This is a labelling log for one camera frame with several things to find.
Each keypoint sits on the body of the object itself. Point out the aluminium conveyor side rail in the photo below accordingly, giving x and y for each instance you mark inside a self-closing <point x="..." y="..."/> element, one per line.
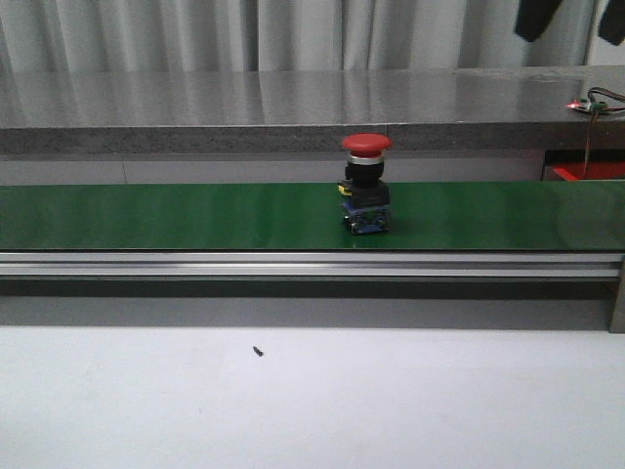
<point x="313" y="264"/>

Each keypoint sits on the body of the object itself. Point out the left dark hanging object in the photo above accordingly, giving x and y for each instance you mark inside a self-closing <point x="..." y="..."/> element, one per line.
<point x="533" y="18"/>

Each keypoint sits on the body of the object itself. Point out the dark hanging object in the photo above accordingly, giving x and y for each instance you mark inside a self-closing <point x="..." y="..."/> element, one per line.
<point x="533" y="18"/>
<point x="612" y="24"/>

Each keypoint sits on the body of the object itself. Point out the grey curtain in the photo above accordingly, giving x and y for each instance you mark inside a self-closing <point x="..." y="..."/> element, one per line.
<point x="77" y="36"/>

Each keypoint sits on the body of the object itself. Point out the right dark hanging object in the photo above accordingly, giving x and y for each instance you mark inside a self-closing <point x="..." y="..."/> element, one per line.
<point x="612" y="24"/>

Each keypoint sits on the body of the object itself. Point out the grey stone counter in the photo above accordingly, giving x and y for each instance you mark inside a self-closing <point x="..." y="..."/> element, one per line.
<point x="158" y="112"/>

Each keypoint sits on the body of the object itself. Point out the green conveyor belt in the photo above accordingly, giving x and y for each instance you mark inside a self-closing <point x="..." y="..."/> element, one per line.
<point x="527" y="216"/>

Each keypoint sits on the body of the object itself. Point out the grey conveyor support leg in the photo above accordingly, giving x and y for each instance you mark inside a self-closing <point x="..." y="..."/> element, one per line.
<point x="617" y="321"/>

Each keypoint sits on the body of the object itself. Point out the small green circuit board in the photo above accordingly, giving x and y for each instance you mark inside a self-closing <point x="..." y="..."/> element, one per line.
<point x="589" y="107"/>

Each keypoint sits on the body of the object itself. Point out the red plastic bin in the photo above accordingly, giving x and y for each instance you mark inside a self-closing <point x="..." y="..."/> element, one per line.
<point x="602" y="171"/>

